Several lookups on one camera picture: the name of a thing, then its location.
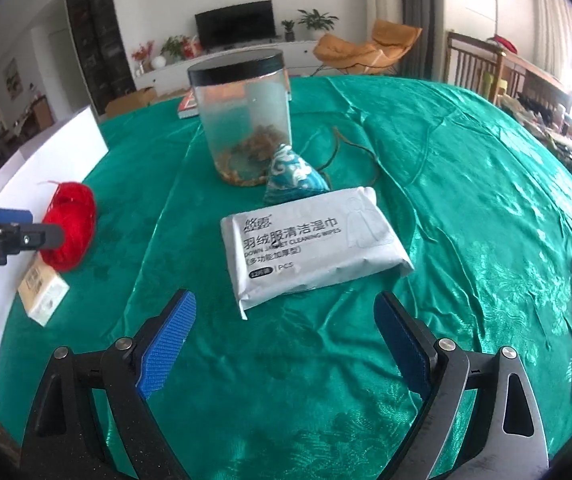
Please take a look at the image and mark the grey curtain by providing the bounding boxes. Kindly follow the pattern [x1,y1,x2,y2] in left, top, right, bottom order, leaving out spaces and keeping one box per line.
[398,0,447,81]

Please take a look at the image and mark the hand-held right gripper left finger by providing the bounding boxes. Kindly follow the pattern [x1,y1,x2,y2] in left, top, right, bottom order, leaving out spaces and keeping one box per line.
[20,288,197,480]

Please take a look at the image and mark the red yarn ball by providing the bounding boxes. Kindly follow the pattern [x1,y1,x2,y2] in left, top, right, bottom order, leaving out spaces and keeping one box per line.
[40,181,97,273]

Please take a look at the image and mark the red flower plant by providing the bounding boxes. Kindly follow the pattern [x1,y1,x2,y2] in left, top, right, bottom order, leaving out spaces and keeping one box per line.
[132,41,155,76]

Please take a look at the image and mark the clear jar with black lid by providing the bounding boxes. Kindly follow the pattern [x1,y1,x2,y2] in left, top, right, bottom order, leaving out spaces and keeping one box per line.
[187,48,293,186]

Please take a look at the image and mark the large green potted plant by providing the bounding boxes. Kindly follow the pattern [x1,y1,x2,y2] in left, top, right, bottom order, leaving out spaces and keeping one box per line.
[298,8,339,41]

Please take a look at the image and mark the white television cabinet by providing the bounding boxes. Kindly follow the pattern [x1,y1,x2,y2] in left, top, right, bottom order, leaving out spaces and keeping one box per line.
[133,40,327,96]

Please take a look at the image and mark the grey wet wipes pack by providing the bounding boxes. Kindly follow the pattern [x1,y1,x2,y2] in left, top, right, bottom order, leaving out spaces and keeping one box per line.
[220,186,415,321]

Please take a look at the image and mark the dark display cabinet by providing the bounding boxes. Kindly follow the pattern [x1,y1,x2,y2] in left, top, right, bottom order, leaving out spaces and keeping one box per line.
[64,0,136,116]

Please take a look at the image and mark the white board panel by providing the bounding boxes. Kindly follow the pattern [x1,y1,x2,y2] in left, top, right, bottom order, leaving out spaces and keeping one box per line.
[0,105,110,406]

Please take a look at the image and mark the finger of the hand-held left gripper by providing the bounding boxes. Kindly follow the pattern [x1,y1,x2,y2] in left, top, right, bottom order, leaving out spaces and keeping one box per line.
[8,223,65,254]
[0,208,33,225]

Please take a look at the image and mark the plain green table cover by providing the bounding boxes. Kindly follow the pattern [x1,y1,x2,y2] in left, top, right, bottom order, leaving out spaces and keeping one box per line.
[0,77,207,466]

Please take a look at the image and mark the black television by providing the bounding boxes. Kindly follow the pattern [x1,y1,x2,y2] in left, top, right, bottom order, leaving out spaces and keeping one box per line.
[195,0,277,51]

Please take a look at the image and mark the yellow tissue pack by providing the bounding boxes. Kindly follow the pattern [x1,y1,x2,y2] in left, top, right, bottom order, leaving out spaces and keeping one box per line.
[17,257,70,327]

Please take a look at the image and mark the orange lounge chair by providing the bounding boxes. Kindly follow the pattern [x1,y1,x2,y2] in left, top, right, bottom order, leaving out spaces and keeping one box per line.
[313,20,423,76]

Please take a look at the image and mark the orange book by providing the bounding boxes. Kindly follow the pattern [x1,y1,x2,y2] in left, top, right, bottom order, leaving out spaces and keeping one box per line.
[177,92,201,121]

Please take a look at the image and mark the white curtain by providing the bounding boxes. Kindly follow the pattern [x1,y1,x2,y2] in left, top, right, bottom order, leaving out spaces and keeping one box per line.
[531,0,572,91]

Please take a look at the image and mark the blue patterned fabric sachet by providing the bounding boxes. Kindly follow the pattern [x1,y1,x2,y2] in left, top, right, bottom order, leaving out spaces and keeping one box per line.
[263,143,331,206]

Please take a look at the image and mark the patterned green satin cloth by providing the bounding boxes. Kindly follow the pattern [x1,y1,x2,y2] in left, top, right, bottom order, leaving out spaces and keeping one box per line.
[110,76,572,480]

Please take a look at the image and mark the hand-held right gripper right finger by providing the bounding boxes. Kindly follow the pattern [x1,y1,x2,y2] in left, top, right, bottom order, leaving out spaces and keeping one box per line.
[373,291,552,480]

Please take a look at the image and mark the cardboard box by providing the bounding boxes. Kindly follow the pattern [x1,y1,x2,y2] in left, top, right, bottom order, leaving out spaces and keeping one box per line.
[106,87,157,118]

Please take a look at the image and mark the wooden chair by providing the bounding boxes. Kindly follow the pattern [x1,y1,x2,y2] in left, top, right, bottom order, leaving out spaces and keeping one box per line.
[445,31,572,111]

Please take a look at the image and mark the pile of cluttered goods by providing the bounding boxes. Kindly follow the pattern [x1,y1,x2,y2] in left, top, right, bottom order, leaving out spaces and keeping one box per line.
[496,95,572,211]

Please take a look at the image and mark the brown cord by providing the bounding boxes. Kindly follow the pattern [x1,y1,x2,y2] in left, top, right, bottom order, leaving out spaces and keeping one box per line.
[311,126,381,191]

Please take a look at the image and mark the green plant with red blooms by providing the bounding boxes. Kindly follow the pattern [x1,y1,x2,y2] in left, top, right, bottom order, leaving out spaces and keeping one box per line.
[161,35,189,63]

